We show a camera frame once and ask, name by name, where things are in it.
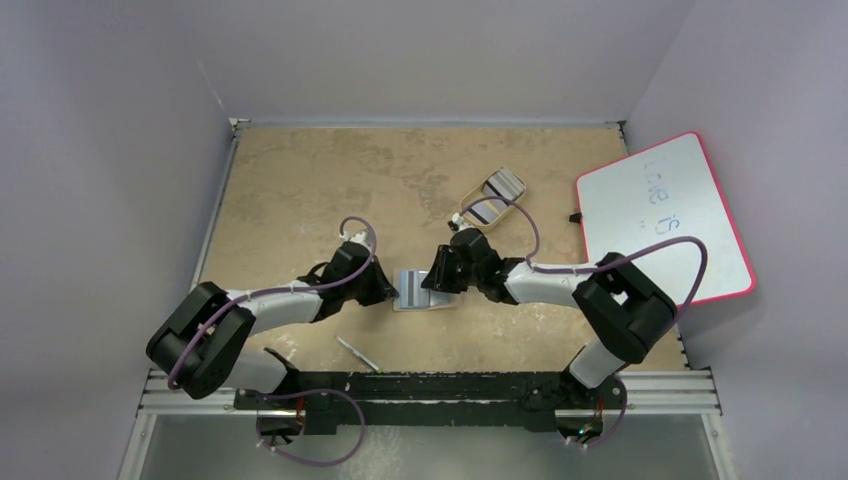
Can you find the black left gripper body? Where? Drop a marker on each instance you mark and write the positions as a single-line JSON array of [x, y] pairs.
[[355, 291]]

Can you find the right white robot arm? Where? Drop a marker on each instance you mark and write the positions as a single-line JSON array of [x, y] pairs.
[[626, 310]]

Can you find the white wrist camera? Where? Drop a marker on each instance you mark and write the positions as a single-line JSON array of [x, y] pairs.
[[457, 223], [363, 237]]

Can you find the stack of white cards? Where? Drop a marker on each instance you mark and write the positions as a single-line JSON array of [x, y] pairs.
[[497, 195]]

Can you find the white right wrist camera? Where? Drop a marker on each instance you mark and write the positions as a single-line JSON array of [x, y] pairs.
[[457, 223]]

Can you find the silver pen on table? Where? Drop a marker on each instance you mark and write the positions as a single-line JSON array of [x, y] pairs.
[[360, 356]]

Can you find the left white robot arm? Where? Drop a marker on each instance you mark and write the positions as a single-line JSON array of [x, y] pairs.
[[202, 344]]

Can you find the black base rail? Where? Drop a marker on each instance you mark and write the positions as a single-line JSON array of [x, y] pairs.
[[536, 401]]

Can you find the pink framed whiteboard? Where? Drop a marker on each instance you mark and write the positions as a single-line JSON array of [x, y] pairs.
[[666, 191]]

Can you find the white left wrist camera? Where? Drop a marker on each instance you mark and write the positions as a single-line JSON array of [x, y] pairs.
[[363, 237]]

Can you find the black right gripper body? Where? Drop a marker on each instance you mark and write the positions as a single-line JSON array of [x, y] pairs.
[[439, 270]]

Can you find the beige oval card tray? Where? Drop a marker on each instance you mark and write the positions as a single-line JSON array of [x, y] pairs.
[[474, 199]]

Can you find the aluminium frame rail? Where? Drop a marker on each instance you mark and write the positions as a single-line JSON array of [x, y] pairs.
[[648, 393]]

